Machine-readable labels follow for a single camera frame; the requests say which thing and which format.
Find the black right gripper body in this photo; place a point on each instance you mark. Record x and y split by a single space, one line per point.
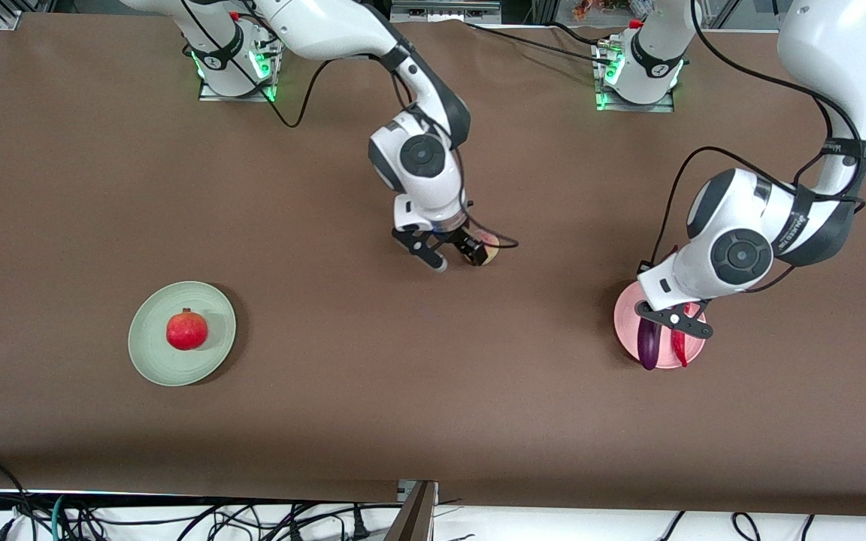
461 239

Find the yellow pink peach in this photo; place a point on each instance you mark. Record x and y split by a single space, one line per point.
491 252

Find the red chili pepper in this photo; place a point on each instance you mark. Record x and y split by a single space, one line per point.
679 349

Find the red pomegranate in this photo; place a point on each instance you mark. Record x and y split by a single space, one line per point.
186 330

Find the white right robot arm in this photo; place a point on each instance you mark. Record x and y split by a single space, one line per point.
418 158

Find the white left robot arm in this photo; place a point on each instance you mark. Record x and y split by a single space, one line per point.
839 45

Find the pink plate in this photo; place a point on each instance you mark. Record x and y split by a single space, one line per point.
628 330

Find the paper table cover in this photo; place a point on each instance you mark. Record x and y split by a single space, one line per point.
373 361

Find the colourful background items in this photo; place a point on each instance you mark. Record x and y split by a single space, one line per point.
606 7

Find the light green plate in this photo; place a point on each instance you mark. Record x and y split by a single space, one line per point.
155 361

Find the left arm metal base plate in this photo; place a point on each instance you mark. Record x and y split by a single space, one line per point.
632 107

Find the aluminium frame rail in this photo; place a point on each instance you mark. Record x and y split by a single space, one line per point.
444 11

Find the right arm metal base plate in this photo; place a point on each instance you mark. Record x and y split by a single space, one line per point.
237 98

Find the aluminium profile post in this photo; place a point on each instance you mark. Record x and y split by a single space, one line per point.
414 518

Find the metal corner bracket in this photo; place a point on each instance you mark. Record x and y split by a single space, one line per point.
10 20

